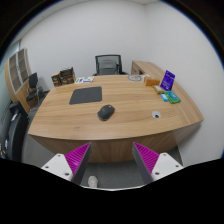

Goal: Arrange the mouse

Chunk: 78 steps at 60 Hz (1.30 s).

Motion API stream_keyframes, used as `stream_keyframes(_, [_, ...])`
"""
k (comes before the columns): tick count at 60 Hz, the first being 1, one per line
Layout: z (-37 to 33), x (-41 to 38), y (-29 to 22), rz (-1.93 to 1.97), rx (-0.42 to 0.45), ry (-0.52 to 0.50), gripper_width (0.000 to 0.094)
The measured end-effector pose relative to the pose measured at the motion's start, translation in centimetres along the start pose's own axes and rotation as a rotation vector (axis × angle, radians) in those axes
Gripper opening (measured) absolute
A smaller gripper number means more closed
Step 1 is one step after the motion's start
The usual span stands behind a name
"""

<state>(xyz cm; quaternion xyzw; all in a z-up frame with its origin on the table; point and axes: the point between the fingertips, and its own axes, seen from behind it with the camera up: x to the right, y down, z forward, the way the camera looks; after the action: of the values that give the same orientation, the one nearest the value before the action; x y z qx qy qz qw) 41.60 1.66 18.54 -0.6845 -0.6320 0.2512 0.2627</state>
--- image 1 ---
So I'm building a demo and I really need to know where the purple standing sign card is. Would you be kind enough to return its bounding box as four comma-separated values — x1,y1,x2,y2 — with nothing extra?
160,71,175,91

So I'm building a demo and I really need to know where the black mesh office chair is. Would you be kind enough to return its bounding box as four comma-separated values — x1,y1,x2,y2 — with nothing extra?
95,54,127,76

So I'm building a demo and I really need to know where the wooden glass-door bookshelf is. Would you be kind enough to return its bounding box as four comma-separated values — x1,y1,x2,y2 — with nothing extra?
5,48,32,112

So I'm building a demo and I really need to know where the small blue white item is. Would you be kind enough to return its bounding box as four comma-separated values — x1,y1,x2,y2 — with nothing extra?
161,94,168,101

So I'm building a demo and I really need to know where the black side chair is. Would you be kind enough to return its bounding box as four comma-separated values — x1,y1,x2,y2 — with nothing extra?
26,73,46,102

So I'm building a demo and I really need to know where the orange brown box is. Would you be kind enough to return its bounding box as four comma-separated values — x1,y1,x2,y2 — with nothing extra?
144,77,160,86

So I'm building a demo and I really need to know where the small tan item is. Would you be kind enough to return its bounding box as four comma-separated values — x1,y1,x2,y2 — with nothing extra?
153,85,164,94

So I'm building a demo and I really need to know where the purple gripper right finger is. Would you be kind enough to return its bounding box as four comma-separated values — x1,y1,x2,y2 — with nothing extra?
131,141,184,185

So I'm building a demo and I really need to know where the silver desk cable grommet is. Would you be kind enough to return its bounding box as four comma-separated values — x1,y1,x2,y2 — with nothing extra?
152,111,161,119

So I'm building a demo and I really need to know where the green flat box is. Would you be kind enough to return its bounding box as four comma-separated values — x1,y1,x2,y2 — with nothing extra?
165,91,181,104

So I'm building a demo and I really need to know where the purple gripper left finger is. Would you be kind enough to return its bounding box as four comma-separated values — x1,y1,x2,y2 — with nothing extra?
41,142,92,186

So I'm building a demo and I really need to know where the dark grey mouse pad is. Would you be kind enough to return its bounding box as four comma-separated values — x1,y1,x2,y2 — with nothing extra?
69,86,102,105

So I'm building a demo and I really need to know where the black computer mouse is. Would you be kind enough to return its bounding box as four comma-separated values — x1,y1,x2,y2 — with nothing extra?
97,105,115,121

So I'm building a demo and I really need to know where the white green leaflet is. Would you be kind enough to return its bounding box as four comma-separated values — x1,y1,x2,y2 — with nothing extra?
75,76,94,84

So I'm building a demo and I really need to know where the wooden office desk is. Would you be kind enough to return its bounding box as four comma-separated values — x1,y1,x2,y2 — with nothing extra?
27,74,205,164

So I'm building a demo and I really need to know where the black equipment at left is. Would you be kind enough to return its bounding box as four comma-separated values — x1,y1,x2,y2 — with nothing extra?
0,101,29,162

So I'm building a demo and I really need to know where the round white patterned plate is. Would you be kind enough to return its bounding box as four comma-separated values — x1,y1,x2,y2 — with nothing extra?
127,74,144,82

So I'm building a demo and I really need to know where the small brown printed box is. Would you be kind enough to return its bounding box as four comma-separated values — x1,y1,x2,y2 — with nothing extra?
51,72,62,87

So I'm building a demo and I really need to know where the white shoe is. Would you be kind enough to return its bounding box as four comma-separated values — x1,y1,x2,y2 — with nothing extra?
88,176,98,188

